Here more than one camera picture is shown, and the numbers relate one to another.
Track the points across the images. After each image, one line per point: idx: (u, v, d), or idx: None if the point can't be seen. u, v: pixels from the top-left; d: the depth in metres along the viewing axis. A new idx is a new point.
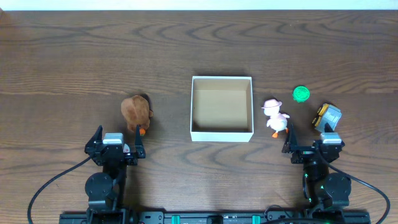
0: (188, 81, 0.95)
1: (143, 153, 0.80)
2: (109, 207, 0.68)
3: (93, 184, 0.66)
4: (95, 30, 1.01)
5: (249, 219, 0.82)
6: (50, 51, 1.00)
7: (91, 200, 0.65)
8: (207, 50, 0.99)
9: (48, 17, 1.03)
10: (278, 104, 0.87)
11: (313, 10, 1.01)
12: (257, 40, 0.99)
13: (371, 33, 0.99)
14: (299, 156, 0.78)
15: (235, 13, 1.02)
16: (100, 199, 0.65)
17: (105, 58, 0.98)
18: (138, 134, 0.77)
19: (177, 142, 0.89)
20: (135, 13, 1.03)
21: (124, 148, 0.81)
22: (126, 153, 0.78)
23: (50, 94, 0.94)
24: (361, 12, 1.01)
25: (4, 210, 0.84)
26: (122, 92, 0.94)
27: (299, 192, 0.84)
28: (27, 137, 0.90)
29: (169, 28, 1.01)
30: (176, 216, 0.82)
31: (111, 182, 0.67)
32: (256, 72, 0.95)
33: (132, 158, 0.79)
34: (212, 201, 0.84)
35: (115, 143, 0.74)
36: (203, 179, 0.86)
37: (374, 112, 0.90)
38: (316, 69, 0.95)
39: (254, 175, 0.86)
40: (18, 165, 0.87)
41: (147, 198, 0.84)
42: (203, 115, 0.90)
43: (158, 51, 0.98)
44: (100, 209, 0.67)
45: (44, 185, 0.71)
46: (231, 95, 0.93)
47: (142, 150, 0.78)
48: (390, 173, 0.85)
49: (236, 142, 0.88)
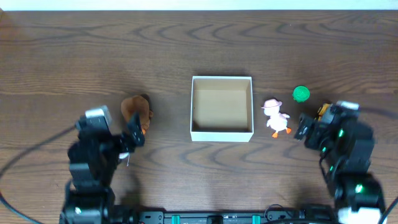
0: (188, 81, 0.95)
1: (140, 137, 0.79)
2: (91, 178, 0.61)
3: (78, 148, 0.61)
4: (95, 30, 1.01)
5: (249, 219, 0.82)
6: (50, 51, 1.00)
7: (73, 165, 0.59)
8: (207, 50, 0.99)
9: (48, 17, 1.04)
10: (278, 104, 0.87)
11: (312, 10, 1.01)
12: (257, 40, 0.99)
13: (371, 33, 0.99)
14: (314, 131, 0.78)
15: (235, 13, 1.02)
16: (84, 162, 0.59)
17: (105, 58, 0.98)
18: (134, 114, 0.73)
19: (177, 142, 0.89)
20: (135, 13, 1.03)
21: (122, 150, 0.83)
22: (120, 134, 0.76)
23: (50, 94, 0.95)
24: (361, 12, 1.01)
25: (5, 210, 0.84)
26: (122, 92, 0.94)
27: (299, 192, 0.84)
28: (27, 137, 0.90)
29: (169, 28, 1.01)
30: (176, 216, 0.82)
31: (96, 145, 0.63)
32: (256, 72, 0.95)
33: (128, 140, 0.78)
34: (212, 201, 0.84)
35: (97, 116, 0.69)
36: (203, 179, 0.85)
37: (374, 112, 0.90)
38: (316, 69, 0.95)
39: (254, 175, 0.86)
40: (18, 166, 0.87)
41: (147, 198, 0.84)
42: (203, 115, 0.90)
43: (158, 51, 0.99)
44: (82, 177, 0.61)
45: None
46: (231, 96, 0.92)
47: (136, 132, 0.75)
48: (390, 173, 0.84)
49: (236, 142, 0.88)
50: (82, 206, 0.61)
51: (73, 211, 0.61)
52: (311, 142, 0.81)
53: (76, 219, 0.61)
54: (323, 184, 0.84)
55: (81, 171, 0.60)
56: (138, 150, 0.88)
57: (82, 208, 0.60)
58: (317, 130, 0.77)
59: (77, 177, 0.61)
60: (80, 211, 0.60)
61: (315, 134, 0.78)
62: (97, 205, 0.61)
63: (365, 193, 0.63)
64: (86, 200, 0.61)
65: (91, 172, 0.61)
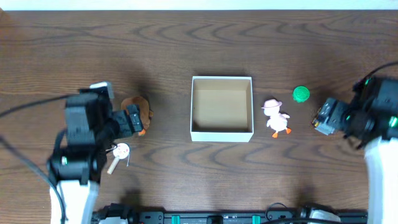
0: (188, 81, 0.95)
1: (138, 121, 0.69)
2: (88, 127, 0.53)
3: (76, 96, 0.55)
4: (95, 30, 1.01)
5: (249, 219, 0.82)
6: (50, 51, 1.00)
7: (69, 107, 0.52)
8: (207, 50, 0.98)
9: (48, 17, 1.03)
10: (278, 104, 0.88)
11: (312, 10, 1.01)
12: (257, 40, 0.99)
13: (372, 33, 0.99)
14: (337, 107, 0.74)
15: (235, 13, 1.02)
16: (81, 106, 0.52)
17: (105, 58, 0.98)
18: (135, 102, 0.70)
19: (177, 142, 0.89)
20: (135, 13, 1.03)
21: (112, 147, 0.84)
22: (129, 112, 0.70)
23: (50, 94, 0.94)
24: (361, 11, 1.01)
25: (5, 210, 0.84)
26: (122, 92, 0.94)
27: (299, 192, 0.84)
28: (27, 137, 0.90)
29: (168, 28, 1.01)
30: (176, 216, 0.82)
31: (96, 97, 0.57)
32: (256, 72, 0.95)
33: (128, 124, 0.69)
34: (212, 201, 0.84)
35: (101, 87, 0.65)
36: (203, 179, 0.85)
37: None
38: (316, 69, 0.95)
39: (254, 175, 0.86)
40: (18, 167, 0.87)
41: (147, 198, 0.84)
42: (203, 115, 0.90)
43: (158, 51, 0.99)
44: (78, 125, 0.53)
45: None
46: (231, 96, 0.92)
47: (137, 115, 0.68)
48: None
49: (236, 142, 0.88)
50: (71, 157, 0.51)
51: (58, 162, 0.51)
52: (334, 124, 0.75)
53: (61, 170, 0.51)
54: (323, 184, 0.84)
55: (78, 116, 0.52)
56: (138, 150, 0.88)
57: (69, 159, 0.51)
58: (339, 106, 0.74)
59: (71, 124, 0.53)
60: (66, 163, 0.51)
61: (337, 111, 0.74)
62: (87, 156, 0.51)
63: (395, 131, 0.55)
64: (75, 152, 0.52)
65: (87, 119, 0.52)
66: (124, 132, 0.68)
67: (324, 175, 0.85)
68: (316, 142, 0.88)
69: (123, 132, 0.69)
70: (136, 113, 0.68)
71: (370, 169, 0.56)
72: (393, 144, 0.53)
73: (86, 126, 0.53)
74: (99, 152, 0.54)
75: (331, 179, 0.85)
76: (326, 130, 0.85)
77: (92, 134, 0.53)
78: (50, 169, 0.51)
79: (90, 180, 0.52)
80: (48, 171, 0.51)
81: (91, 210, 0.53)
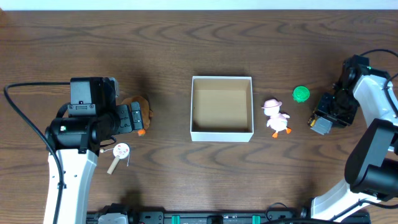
0: (188, 81, 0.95)
1: (139, 119, 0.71)
2: (91, 99, 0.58)
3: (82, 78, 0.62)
4: (95, 30, 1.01)
5: (249, 219, 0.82)
6: (49, 51, 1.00)
7: (75, 81, 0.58)
8: (207, 50, 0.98)
9: (46, 18, 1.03)
10: (278, 103, 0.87)
11: (312, 10, 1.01)
12: (258, 40, 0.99)
13: (371, 33, 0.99)
14: (323, 96, 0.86)
15: (235, 12, 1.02)
16: (85, 80, 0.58)
17: (105, 58, 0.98)
18: (137, 101, 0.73)
19: (177, 142, 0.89)
20: (135, 13, 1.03)
21: (117, 150, 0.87)
22: (131, 110, 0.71)
23: (50, 94, 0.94)
24: (361, 12, 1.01)
25: (5, 210, 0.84)
26: (122, 92, 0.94)
27: (299, 193, 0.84)
28: (27, 137, 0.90)
29: (168, 28, 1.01)
30: (176, 216, 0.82)
31: (102, 79, 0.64)
32: (255, 72, 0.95)
33: (129, 121, 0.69)
34: (212, 201, 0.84)
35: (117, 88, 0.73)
36: (203, 179, 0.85)
37: None
38: (316, 69, 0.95)
39: (254, 175, 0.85)
40: (18, 167, 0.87)
41: (147, 198, 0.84)
42: (203, 116, 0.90)
43: (158, 51, 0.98)
44: (83, 98, 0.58)
45: (4, 86, 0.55)
46: (231, 96, 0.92)
47: (137, 111, 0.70)
48: None
49: (236, 142, 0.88)
50: (70, 126, 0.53)
51: (58, 129, 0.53)
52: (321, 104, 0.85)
53: (62, 138, 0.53)
54: (323, 184, 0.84)
55: (83, 88, 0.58)
56: (138, 150, 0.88)
57: (69, 127, 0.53)
58: (326, 96, 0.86)
59: (76, 97, 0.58)
60: (66, 130, 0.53)
61: (324, 98, 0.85)
62: (87, 125, 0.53)
63: (374, 71, 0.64)
64: (75, 121, 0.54)
65: (91, 91, 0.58)
66: (124, 127, 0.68)
67: (324, 175, 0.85)
68: (316, 142, 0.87)
69: (124, 130, 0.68)
70: (138, 111, 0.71)
71: (360, 96, 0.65)
72: (370, 77, 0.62)
73: (90, 100, 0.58)
74: (99, 123, 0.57)
75: (331, 179, 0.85)
76: (323, 129, 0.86)
77: (94, 105, 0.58)
78: (50, 136, 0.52)
79: (89, 149, 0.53)
80: (47, 138, 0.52)
81: (88, 180, 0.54)
